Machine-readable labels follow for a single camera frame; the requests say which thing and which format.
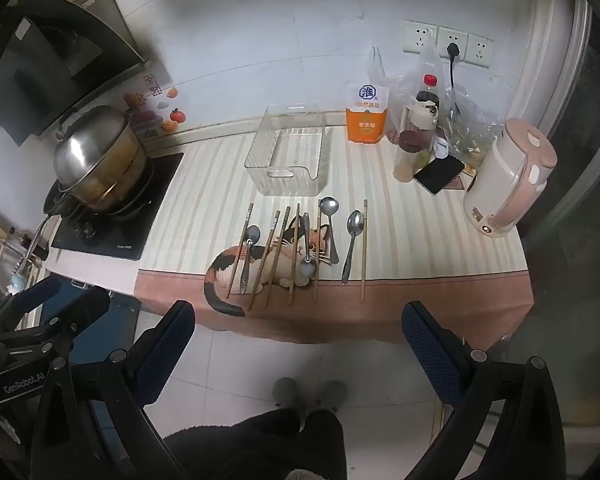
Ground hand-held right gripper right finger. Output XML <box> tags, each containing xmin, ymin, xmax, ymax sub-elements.
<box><xmin>401</xmin><ymin>301</ymin><xmax>566</xmax><ymax>480</ymax></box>

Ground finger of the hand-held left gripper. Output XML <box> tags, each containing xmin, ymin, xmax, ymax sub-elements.
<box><xmin>7</xmin><ymin>275</ymin><xmax>65</xmax><ymax>313</ymax></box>
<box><xmin>42</xmin><ymin>285</ymin><xmax>112</xmax><ymax>335</ymax></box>

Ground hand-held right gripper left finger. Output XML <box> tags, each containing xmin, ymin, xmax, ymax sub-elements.
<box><xmin>30</xmin><ymin>300</ymin><xmax>196</xmax><ymax>480</ymax></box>

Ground set of wooden chopsticks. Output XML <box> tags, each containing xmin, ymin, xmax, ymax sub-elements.
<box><xmin>226</xmin><ymin>199</ymin><xmax>369</xmax><ymax>311</ymax></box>

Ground metal spoon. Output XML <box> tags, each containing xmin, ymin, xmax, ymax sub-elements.
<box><xmin>319</xmin><ymin>197</ymin><xmax>341</xmax><ymax>265</ymax></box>
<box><xmin>300</xmin><ymin>211</ymin><xmax>317</xmax><ymax>281</ymax></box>
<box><xmin>341</xmin><ymin>210</ymin><xmax>366</xmax><ymax>285</ymax></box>
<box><xmin>238</xmin><ymin>225</ymin><xmax>262</xmax><ymax>295</ymax></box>

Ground clear plastic storage container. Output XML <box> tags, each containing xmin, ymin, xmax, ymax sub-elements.
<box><xmin>244</xmin><ymin>103</ymin><xmax>334</xmax><ymax>196</ymax></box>

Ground hanging kitchen utensils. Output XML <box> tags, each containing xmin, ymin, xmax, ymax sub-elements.
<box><xmin>0</xmin><ymin>240</ymin><xmax>37</xmax><ymax>313</ymax></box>

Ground striped cat print tablecloth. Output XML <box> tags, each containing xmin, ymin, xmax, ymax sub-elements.
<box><xmin>134</xmin><ymin>127</ymin><xmax>536</xmax><ymax>346</ymax></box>

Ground grey slipper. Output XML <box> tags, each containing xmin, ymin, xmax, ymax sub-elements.
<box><xmin>271</xmin><ymin>378</ymin><xmax>301</xmax><ymax>409</ymax></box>
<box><xmin>313</xmin><ymin>380</ymin><xmax>349</xmax><ymax>412</ymax></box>

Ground black gas stove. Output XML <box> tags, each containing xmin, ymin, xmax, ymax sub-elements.
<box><xmin>42</xmin><ymin>152</ymin><xmax>186</xmax><ymax>262</ymax></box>

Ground person's dark pants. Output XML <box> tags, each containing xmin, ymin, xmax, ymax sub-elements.
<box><xmin>164</xmin><ymin>406</ymin><xmax>346</xmax><ymax>480</ymax></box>

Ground stainless steel pot with lid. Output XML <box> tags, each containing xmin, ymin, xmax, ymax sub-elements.
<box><xmin>53</xmin><ymin>104</ymin><xmax>154</xmax><ymax>212</ymax></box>

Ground brown coaster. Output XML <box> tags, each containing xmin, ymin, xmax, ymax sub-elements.
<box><xmin>442</xmin><ymin>172</ymin><xmax>477</xmax><ymax>192</ymax></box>

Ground black smartphone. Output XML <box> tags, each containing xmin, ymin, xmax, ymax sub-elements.
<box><xmin>413</xmin><ymin>157</ymin><xmax>466</xmax><ymax>195</ymax></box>

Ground pink and white electric kettle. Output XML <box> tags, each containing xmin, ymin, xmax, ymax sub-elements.
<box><xmin>463</xmin><ymin>118</ymin><xmax>559</xmax><ymax>238</ymax></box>

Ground brown-lidded seasoning jar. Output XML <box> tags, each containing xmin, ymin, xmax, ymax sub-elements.
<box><xmin>393</xmin><ymin>130</ymin><xmax>424</xmax><ymax>182</ymax></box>

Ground clear plastic bag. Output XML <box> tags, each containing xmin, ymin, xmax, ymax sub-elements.
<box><xmin>420</xmin><ymin>47</ymin><xmax>505</xmax><ymax>171</ymax></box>

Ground white-lidded seasoning bottle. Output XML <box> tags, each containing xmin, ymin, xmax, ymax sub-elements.
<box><xmin>405</xmin><ymin>101</ymin><xmax>441</xmax><ymax>161</ymax></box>

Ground black range hood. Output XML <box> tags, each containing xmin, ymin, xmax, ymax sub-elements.
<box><xmin>0</xmin><ymin>0</ymin><xmax>147</xmax><ymax>147</ymax></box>

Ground orange and white salt bag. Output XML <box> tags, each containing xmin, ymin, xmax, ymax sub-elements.
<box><xmin>346</xmin><ymin>82</ymin><xmax>389</xmax><ymax>144</ymax></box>

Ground glass sliding door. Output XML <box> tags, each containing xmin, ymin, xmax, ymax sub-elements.
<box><xmin>505</xmin><ymin>0</ymin><xmax>600</xmax><ymax>411</ymax></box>

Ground red-capped sauce bottle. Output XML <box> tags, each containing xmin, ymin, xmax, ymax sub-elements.
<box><xmin>414</xmin><ymin>74</ymin><xmax>442</xmax><ymax>107</ymax></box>

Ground white plastic bag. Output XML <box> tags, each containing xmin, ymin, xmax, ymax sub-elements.
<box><xmin>366</xmin><ymin>44</ymin><xmax>408</xmax><ymax>133</ymax></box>

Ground long-handled pan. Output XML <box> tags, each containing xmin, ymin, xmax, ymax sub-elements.
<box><xmin>22</xmin><ymin>182</ymin><xmax>81</xmax><ymax>263</ymax></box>

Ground cartoon fruit wall stickers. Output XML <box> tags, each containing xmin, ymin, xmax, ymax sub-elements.
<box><xmin>122</xmin><ymin>74</ymin><xmax>187</xmax><ymax>139</ymax></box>

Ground black plug with cable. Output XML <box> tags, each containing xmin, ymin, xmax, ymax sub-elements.
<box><xmin>446</xmin><ymin>43</ymin><xmax>465</xmax><ymax>113</ymax></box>

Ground white wall socket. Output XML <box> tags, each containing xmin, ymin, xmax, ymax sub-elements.
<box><xmin>466</xmin><ymin>33</ymin><xmax>495</xmax><ymax>69</ymax></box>
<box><xmin>437</xmin><ymin>26</ymin><xmax>469</xmax><ymax>62</ymax></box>
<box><xmin>402</xmin><ymin>20</ymin><xmax>437</xmax><ymax>54</ymax></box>

